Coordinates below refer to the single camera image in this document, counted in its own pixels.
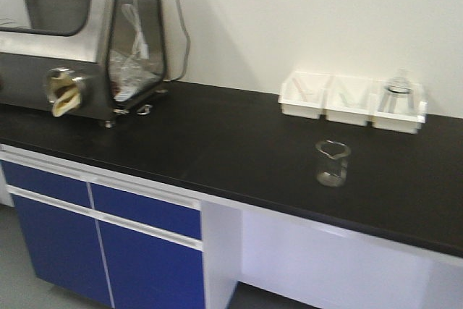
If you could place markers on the cream rubber glove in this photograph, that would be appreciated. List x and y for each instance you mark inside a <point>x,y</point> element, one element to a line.
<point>63,93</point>

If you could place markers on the stainless steel glove box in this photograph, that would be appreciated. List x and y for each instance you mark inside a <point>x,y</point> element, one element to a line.
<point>115,49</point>

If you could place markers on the white storage bin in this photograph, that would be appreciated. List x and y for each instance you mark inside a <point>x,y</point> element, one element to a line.
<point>406,123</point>
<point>303,94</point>
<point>349,100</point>

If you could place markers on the glass flask with black stand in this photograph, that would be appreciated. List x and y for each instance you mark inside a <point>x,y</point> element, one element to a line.
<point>398,92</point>

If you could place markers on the right white storage bin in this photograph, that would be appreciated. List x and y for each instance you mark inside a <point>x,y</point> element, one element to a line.
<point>406,123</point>

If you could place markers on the middle white storage bin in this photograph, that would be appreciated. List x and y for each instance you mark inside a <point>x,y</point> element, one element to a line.
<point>349,100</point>

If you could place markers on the blue white lab cabinet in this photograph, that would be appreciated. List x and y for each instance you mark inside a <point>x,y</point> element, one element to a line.
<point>136,243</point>

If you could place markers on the left white storage bin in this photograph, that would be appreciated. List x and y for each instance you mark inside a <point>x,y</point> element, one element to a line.
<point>303,94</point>

